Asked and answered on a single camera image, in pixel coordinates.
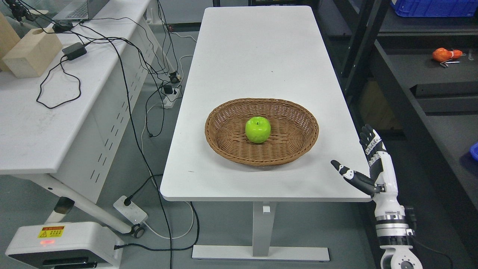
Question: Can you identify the black power adapter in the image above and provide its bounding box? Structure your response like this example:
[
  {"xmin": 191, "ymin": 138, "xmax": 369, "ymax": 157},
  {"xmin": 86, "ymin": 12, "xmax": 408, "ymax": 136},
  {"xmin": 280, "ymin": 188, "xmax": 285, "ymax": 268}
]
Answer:
[{"xmin": 62, "ymin": 42, "xmax": 87, "ymax": 60}]

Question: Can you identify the brown wicker basket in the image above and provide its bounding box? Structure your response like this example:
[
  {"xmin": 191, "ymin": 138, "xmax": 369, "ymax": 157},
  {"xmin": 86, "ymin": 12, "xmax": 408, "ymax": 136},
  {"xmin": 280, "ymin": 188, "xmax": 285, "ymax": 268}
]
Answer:
[{"xmin": 205, "ymin": 98, "xmax": 319, "ymax": 166}]

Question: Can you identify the white standing desk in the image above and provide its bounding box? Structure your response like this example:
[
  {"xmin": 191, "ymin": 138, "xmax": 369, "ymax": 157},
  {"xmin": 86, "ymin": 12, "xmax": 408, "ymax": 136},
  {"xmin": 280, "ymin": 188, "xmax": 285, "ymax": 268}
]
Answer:
[{"xmin": 160, "ymin": 6, "xmax": 370, "ymax": 262}]

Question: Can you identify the grey laptop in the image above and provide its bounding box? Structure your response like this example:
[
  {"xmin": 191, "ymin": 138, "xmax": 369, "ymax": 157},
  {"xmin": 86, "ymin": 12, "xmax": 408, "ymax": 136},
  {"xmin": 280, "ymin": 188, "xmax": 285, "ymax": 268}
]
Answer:
[{"xmin": 53, "ymin": 0, "xmax": 109, "ymax": 21}]

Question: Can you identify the blue plastic bin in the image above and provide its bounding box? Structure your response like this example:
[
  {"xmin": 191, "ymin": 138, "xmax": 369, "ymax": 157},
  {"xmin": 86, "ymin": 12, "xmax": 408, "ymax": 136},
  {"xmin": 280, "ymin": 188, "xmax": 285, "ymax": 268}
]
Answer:
[{"xmin": 390, "ymin": 0, "xmax": 478, "ymax": 17}]

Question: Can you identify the white robot base unit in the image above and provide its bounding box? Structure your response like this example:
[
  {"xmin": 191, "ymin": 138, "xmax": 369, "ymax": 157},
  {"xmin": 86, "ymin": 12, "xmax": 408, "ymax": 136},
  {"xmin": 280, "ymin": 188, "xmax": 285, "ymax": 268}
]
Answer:
[{"xmin": 6, "ymin": 222, "xmax": 123, "ymax": 269}]

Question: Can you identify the black computer mouse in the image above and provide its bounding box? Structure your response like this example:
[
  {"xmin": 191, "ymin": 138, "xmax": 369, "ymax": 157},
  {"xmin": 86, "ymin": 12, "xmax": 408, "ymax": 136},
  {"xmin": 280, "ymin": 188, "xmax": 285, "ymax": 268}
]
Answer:
[{"xmin": 52, "ymin": 21, "xmax": 74, "ymax": 33}]

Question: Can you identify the white far power strip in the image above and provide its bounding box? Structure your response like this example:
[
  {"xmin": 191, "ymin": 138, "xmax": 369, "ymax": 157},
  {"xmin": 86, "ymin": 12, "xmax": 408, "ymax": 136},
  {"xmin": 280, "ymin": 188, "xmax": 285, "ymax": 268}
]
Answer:
[{"xmin": 162, "ymin": 85, "xmax": 183, "ymax": 109}]

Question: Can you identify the black metal shelf rack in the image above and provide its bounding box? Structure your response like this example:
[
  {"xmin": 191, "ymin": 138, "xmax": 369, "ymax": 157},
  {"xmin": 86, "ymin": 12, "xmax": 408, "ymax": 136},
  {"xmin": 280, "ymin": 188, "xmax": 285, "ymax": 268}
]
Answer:
[{"xmin": 316, "ymin": 0, "xmax": 478, "ymax": 211}]

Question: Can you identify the green apple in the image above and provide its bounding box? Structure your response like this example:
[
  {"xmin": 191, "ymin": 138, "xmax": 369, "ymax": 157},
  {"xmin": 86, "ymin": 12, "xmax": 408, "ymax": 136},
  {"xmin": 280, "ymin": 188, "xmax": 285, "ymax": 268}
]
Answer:
[{"xmin": 245, "ymin": 117, "xmax": 271, "ymax": 144}]

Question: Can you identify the orange toy on shelf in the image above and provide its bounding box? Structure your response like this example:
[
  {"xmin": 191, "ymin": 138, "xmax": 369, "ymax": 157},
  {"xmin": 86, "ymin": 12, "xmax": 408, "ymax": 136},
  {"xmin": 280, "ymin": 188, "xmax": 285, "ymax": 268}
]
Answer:
[{"xmin": 432, "ymin": 47, "xmax": 463, "ymax": 62}]

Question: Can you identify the white side desk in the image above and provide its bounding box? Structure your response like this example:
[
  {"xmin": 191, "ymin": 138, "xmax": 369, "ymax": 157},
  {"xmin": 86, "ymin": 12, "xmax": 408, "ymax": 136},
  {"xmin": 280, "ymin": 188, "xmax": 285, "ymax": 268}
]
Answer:
[{"xmin": 0, "ymin": 0, "xmax": 161, "ymax": 234}]

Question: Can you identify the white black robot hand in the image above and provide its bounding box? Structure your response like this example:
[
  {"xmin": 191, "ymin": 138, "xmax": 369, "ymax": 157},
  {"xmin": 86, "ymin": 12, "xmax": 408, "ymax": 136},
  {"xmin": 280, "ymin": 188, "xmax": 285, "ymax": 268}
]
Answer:
[{"xmin": 330, "ymin": 124, "xmax": 405, "ymax": 221}]

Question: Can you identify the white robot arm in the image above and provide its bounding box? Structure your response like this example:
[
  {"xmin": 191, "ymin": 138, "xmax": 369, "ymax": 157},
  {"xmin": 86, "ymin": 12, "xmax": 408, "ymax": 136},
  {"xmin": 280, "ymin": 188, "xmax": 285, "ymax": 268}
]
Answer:
[{"xmin": 375, "ymin": 206, "xmax": 423, "ymax": 269}]

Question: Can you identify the white floor power strip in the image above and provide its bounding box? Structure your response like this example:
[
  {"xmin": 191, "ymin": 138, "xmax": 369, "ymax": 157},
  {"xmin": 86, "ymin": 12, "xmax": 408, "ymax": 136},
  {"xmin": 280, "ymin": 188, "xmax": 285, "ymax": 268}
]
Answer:
[{"xmin": 113, "ymin": 195, "xmax": 148, "ymax": 225}]

